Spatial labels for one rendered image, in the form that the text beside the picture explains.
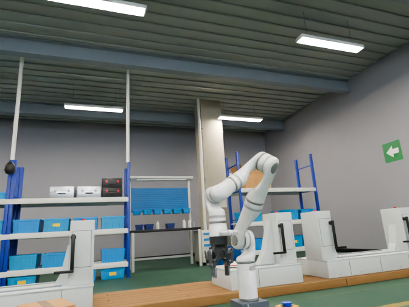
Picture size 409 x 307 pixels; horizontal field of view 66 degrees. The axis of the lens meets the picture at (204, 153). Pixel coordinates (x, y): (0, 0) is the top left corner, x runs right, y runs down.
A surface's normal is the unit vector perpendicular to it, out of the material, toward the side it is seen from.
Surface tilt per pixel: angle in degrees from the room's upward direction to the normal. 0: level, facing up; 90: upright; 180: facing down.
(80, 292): 90
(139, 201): 90
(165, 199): 90
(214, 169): 90
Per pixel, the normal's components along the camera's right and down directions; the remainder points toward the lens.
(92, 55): 0.32, -0.25
